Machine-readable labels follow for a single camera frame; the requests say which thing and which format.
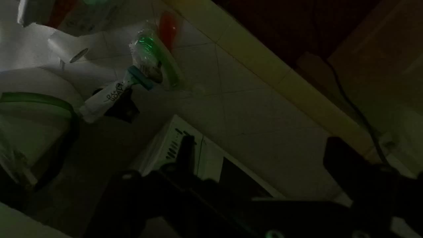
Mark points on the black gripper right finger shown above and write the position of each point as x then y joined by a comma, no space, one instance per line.
368,185

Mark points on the white tape roll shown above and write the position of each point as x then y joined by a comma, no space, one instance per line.
68,48

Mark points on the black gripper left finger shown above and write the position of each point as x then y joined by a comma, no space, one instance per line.
182,170

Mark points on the white and blue paper bag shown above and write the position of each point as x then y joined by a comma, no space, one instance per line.
181,143

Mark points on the green plastic wrapped item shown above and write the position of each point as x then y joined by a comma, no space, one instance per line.
152,52

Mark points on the white toothpaste tube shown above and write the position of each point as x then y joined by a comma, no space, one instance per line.
115,99

